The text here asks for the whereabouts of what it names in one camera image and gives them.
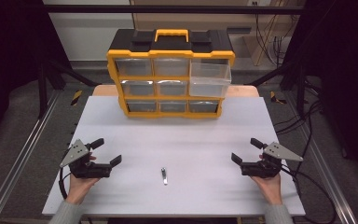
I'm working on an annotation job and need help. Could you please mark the grid of clear drawers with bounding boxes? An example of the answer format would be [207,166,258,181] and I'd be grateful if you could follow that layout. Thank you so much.
[115,57,220,114]

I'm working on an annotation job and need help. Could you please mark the yellow black organizer cabinet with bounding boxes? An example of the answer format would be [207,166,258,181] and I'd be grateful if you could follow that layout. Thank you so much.
[106,28,236,119]

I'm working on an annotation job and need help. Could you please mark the person's left hand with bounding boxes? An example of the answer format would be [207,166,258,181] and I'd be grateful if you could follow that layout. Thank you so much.
[65,173,101,205]

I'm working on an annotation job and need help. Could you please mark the clear plastic storage drawer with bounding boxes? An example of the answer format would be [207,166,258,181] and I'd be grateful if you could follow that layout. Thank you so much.
[188,62,232,99]

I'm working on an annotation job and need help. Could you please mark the hanging black cables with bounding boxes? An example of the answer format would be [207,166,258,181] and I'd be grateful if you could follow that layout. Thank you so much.
[253,1,292,67]

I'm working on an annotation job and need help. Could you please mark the person's right hand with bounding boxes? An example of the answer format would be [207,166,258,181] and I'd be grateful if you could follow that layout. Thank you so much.
[250,173,283,206]

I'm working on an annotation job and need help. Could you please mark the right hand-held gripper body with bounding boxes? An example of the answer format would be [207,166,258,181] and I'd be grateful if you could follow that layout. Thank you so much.
[240,142,304,179]

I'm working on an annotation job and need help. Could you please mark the black metal stand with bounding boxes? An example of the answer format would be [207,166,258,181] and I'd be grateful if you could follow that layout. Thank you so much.
[36,58,100,119]
[249,60,310,119]

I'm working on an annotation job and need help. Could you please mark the black curtain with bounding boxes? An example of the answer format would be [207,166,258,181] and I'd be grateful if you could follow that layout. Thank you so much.
[0,0,73,154]
[282,0,358,183]

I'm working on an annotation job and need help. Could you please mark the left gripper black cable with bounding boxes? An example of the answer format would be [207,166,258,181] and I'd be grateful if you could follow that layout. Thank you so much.
[58,148,73,201]

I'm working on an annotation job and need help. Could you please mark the bundle of black floor cables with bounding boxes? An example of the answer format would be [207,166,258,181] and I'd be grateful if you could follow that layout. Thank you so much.
[273,78,324,175]

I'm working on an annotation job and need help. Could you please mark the aluminium frame rail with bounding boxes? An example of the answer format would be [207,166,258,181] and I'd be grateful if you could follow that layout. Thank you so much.
[283,91,358,224]
[0,91,62,224]

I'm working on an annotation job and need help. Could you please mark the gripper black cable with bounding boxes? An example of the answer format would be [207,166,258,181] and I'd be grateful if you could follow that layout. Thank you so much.
[58,148,73,201]
[280,166,337,224]

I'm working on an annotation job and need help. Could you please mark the small silver metal piece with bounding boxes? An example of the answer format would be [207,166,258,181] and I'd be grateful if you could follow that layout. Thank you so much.
[160,167,169,186]

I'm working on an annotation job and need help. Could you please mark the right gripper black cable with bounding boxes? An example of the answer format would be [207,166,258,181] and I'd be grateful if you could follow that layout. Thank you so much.
[280,166,337,224]

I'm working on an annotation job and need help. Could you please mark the black horizontal frame bar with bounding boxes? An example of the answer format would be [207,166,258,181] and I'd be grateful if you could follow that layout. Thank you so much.
[42,4,306,15]

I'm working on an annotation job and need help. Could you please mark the yellow black floor tape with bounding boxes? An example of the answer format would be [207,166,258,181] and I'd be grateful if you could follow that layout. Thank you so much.
[268,90,288,105]
[70,90,84,107]

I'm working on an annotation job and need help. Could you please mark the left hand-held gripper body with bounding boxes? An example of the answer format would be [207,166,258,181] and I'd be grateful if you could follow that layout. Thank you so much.
[59,138,113,179]

